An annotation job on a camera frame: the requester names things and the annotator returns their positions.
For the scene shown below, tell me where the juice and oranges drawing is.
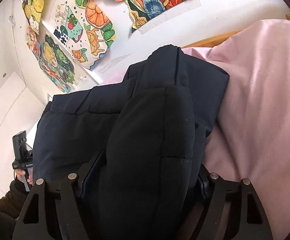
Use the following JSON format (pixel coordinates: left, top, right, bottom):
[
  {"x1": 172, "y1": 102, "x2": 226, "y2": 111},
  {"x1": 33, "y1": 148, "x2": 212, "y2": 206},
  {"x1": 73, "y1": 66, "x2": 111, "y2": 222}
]
[{"x1": 43, "y1": 0, "x2": 116, "y2": 70}]

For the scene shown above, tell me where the black puffer jacket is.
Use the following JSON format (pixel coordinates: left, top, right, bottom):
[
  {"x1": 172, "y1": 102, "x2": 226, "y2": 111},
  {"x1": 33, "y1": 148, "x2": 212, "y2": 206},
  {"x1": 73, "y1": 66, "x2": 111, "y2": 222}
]
[{"x1": 33, "y1": 45, "x2": 229, "y2": 239}]

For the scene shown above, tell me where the pineapple drawing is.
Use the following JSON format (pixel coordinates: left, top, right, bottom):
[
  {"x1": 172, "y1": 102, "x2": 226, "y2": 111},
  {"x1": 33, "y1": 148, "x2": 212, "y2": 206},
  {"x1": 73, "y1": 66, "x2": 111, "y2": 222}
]
[{"x1": 22, "y1": 0, "x2": 44, "y2": 35}]

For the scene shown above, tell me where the person's left hand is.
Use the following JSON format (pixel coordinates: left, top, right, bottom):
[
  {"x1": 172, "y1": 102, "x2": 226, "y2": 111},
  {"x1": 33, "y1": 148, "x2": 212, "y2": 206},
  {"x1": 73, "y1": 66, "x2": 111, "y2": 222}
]
[{"x1": 14, "y1": 168, "x2": 33, "y2": 185}]

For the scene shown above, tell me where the blond boy drawing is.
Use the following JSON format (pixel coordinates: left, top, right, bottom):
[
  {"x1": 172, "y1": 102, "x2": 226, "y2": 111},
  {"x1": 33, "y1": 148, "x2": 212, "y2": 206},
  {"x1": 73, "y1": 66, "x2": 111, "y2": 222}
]
[{"x1": 43, "y1": 34, "x2": 75, "y2": 85}]

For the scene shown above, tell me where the person's left forearm sleeve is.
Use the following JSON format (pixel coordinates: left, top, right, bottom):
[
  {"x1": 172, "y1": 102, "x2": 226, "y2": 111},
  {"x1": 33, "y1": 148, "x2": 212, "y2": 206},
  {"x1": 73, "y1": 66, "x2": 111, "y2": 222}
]
[{"x1": 0, "y1": 179, "x2": 29, "y2": 239}]

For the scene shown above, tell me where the pink bed duvet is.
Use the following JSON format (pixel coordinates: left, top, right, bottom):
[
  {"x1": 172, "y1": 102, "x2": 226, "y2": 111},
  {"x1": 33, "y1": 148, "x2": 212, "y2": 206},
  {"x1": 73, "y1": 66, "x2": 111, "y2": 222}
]
[{"x1": 184, "y1": 20, "x2": 290, "y2": 239}]

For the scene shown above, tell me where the orange mermaid drawing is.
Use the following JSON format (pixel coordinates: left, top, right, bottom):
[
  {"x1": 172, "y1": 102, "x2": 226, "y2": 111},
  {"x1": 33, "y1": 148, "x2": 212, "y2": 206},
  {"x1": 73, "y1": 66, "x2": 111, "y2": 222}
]
[{"x1": 26, "y1": 25, "x2": 74, "y2": 93}]

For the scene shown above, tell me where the wooden bed frame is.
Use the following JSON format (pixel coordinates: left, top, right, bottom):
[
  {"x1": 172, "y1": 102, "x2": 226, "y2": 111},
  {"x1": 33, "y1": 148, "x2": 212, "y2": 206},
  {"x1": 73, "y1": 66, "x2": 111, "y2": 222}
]
[{"x1": 181, "y1": 19, "x2": 290, "y2": 56}]

